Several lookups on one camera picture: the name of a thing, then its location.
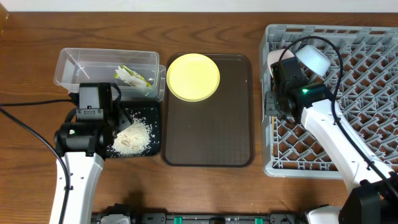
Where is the pile of rice leftovers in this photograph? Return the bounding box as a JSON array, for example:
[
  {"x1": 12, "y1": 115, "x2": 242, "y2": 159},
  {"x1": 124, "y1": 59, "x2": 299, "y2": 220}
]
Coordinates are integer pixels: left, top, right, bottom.
[{"x1": 110, "y1": 107, "x2": 156, "y2": 157}]

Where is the pink white bowl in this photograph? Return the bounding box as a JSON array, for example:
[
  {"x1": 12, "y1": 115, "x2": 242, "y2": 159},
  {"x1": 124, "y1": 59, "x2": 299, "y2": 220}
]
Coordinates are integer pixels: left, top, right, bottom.
[{"x1": 267, "y1": 49, "x2": 295, "y2": 77}]

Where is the green white food wrapper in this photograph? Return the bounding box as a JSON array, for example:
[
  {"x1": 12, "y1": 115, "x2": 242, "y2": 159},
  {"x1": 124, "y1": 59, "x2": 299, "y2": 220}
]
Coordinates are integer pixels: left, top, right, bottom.
[{"x1": 114, "y1": 65, "x2": 152, "y2": 87}]

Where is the white green cup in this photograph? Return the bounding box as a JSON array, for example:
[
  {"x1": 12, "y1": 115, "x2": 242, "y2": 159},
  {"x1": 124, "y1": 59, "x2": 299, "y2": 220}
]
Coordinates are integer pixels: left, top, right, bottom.
[{"x1": 295, "y1": 45, "x2": 331, "y2": 77}]

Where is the wooden chopstick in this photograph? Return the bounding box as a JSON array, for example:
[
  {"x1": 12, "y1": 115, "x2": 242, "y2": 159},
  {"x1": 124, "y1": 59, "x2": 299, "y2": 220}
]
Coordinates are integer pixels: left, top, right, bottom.
[{"x1": 270, "y1": 116, "x2": 275, "y2": 157}]

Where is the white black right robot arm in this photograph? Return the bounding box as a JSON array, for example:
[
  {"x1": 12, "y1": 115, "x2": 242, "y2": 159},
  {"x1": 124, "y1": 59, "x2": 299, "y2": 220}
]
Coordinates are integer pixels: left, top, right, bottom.
[{"x1": 264, "y1": 83, "x2": 397, "y2": 223}]

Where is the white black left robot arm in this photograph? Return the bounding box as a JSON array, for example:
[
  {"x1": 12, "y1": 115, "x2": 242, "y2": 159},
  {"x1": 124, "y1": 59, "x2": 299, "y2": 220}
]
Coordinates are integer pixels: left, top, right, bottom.
[{"x1": 50, "y1": 101, "x2": 132, "y2": 223}]

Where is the black waste tray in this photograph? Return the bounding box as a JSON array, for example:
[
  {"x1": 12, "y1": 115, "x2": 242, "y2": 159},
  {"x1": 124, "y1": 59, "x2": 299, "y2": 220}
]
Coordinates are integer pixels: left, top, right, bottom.
[{"x1": 104, "y1": 100, "x2": 162, "y2": 159}]

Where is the clear plastic waste bin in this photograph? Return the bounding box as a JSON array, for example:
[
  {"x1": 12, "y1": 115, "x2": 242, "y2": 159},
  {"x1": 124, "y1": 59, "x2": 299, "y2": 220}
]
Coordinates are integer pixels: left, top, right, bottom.
[{"x1": 54, "y1": 48, "x2": 166, "y2": 101}]

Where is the grey plastic dishwasher rack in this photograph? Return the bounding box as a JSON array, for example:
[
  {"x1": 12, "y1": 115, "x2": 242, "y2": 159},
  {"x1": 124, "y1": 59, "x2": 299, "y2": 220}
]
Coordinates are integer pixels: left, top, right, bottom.
[{"x1": 259, "y1": 24, "x2": 397, "y2": 179}]

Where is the brown serving tray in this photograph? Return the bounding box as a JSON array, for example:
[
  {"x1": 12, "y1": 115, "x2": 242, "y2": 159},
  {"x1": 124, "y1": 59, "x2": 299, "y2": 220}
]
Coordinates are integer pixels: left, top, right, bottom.
[{"x1": 161, "y1": 54, "x2": 254, "y2": 167}]

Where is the yellow plate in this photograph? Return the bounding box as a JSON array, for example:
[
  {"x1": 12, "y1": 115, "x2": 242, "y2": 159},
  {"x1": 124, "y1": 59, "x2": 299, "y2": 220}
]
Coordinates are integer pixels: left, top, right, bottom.
[{"x1": 166, "y1": 54, "x2": 221, "y2": 102}]

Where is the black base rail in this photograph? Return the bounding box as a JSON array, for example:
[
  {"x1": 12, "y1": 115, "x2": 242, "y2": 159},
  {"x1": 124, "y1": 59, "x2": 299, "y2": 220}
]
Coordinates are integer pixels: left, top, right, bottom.
[{"x1": 90, "y1": 203, "x2": 306, "y2": 224}]

